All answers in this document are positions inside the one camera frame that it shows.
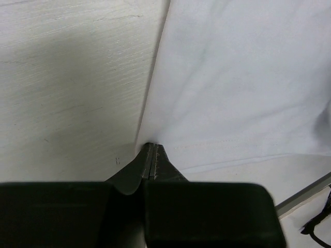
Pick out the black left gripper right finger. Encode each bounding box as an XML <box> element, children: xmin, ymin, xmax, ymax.
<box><xmin>144</xmin><ymin>145</ymin><xmax>287</xmax><ymax>247</ymax></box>

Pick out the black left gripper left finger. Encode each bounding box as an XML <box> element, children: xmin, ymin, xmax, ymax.
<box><xmin>1</xmin><ymin>143</ymin><xmax>154</xmax><ymax>247</ymax></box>

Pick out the black cable at right base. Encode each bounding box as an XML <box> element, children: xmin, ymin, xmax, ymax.
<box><xmin>299</xmin><ymin>183</ymin><xmax>331</xmax><ymax>248</ymax></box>

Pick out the aluminium front rail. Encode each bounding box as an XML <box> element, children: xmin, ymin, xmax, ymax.
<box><xmin>276</xmin><ymin>173</ymin><xmax>330</xmax><ymax>219</ymax></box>

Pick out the white skirt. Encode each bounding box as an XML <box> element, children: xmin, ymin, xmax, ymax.
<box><xmin>136</xmin><ymin>1</ymin><xmax>330</xmax><ymax>172</ymax></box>

